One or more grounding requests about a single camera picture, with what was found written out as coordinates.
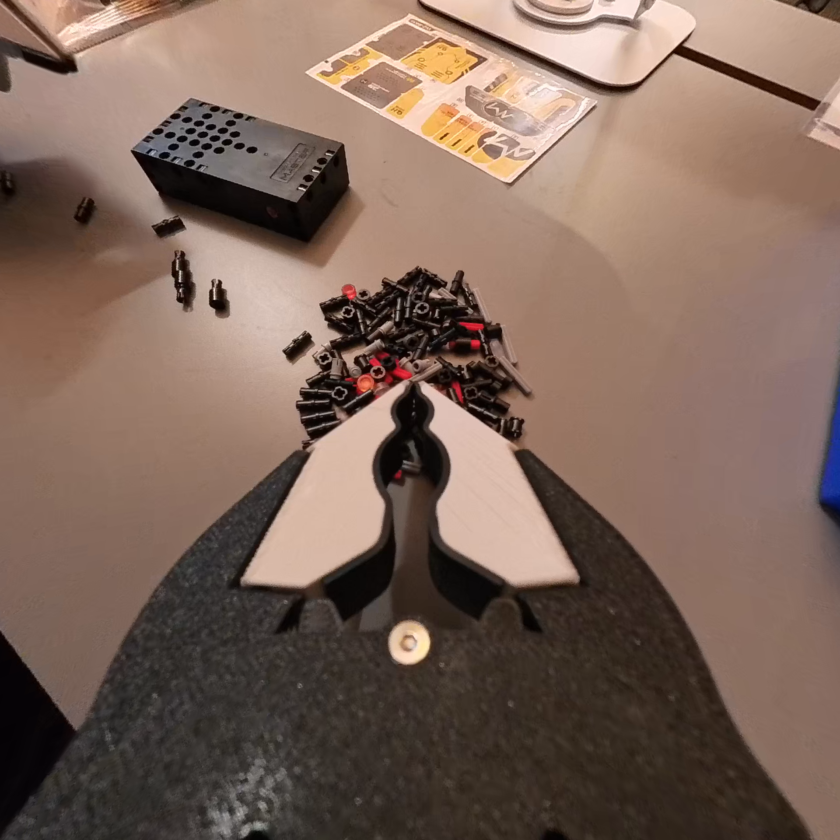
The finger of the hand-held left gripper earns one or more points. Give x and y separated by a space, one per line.
26 26

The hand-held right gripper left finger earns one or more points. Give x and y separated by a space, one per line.
321 518

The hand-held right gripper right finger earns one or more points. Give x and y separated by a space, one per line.
499 518

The pile of small plastic pins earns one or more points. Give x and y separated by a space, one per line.
407 341

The clear bag of yellow parts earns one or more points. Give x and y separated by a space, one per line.
111 23

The black flanged pin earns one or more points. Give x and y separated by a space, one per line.
6 182
84 208

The black ridged pin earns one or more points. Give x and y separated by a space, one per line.
169 226
297 344

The short black stubby pin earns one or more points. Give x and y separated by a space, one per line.
218 293

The black perforated plastic block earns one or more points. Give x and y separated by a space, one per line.
249 170

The long black joined pin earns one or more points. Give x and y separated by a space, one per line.
182 275

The blue storage bin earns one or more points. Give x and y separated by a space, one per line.
832 492

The yellow sticker sheet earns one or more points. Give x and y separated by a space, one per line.
453 98

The white printed paper sheet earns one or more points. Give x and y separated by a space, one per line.
823 115

